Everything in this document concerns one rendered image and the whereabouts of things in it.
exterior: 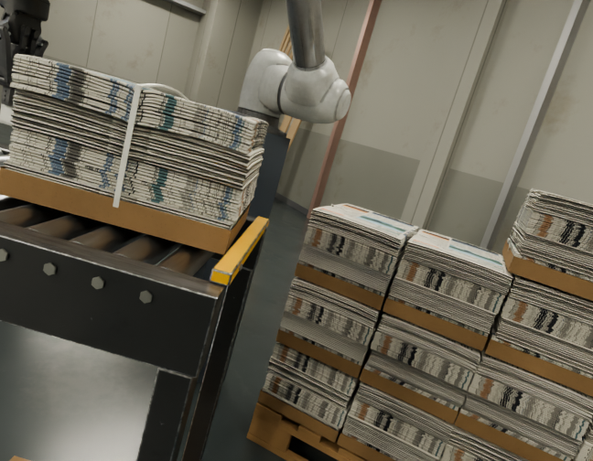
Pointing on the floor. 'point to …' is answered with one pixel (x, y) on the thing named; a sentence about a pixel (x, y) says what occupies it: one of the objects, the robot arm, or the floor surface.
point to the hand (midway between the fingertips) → (11, 106)
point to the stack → (429, 349)
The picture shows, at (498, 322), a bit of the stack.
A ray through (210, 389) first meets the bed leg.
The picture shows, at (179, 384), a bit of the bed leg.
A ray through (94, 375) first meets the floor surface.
